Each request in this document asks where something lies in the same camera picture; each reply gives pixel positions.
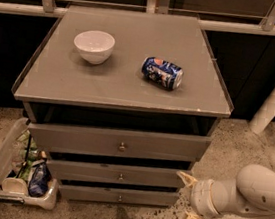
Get metal railing frame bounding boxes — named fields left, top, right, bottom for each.
left=0, top=0, right=275, bottom=51

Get grey drawer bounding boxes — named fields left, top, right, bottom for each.
left=28, top=123, right=211, bottom=162
left=47, top=160, right=184, bottom=190
left=58, top=185, right=179, bottom=207

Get green snack packets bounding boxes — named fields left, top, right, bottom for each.
left=11, top=130, right=39, bottom=182

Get clear plastic bin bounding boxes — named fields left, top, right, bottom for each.
left=0, top=118, right=58, bottom=210

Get grey bottom drawer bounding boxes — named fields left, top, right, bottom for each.
left=58, top=185, right=179, bottom=207

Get white ceramic bowl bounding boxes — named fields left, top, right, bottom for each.
left=74, top=30, right=115, bottom=65

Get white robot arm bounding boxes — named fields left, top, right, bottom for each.
left=176, top=164, right=275, bottom=219

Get blue snack bag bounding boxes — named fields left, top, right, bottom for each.
left=27, top=160, right=50, bottom=197

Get white cup in bin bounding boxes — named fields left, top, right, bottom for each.
left=1, top=177, right=29, bottom=196

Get grey top drawer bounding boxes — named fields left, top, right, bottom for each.
left=28, top=123, right=211, bottom=162

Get blue soda can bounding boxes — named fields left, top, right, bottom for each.
left=141, top=57, right=184, bottom=91

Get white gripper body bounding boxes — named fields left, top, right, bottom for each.
left=189, top=179, right=226, bottom=219

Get grey middle drawer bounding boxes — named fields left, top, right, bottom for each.
left=47, top=160, right=184, bottom=190

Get grey drawer cabinet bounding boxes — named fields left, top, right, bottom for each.
left=0, top=0, right=246, bottom=219

